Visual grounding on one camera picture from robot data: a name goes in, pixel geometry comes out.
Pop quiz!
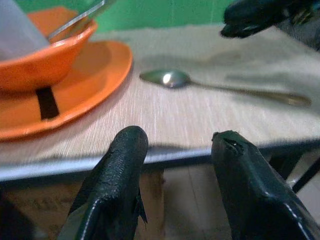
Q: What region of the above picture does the orange bowl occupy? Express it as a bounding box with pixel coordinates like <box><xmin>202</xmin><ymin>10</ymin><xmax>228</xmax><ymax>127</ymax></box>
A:
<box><xmin>0</xmin><ymin>6</ymin><xmax>99</xmax><ymax>92</ymax></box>

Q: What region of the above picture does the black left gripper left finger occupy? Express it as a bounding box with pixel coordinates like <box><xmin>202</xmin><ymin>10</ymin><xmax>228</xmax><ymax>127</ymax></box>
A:
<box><xmin>56</xmin><ymin>125</ymin><xmax>150</xmax><ymax>240</ymax></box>

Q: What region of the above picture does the beige woven placemat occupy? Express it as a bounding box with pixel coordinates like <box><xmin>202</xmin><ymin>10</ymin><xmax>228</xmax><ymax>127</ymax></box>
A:
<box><xmin>0</xmin><ymin>24</ymin><xmax>320</xmax><ymax>167</ymax></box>

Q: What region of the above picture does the orange plate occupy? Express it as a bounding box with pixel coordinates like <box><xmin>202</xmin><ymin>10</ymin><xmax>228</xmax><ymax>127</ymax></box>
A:
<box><xmin>0</xmin><ymin>40</ymin><xmax>134</xmax><ymax>141</ymax></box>

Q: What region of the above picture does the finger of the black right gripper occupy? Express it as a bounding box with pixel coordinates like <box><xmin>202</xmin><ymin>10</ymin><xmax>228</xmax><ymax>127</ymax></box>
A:
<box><xmin>223</xmin><ymin>0</ymin><xmax>305</xmax><ymax>26</ymax></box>
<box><xmin>219</xmin><ymin>21</ymin><xmax>282</xmax><ymax>40</ymax></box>

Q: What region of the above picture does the black tape strip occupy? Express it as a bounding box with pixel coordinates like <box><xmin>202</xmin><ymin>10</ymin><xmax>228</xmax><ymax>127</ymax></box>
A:
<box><xmin>35</xmin><ymin>87</ymin><xmax>60</xmax><ymax>120</ymax></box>

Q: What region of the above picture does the green placemat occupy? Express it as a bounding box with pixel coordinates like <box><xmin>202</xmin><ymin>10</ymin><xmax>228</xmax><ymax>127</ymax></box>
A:
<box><xmin>14</xmin><ymin>0</ymin><xmax>237</xmax><ymax>35</ymax></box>

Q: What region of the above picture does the silver metal spoon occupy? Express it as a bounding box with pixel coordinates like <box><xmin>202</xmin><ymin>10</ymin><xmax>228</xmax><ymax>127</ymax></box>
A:
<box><xmin>138</xmin><ymin>68</ymin><xmax>313</xmax><ymax>108</ymax></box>

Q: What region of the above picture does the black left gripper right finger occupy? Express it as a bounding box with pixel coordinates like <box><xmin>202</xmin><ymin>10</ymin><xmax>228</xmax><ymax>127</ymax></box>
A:
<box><xmin>211</xmin><ymin>129</ymin><xmax>320</xmax><ymax>240</ymax></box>

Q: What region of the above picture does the black metal table leg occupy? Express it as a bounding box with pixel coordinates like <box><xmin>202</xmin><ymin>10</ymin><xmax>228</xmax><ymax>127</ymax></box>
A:
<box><xmin>291</xmin><ymin>149</ymin><xmax>320</xmax><ymax>194</ymax></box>

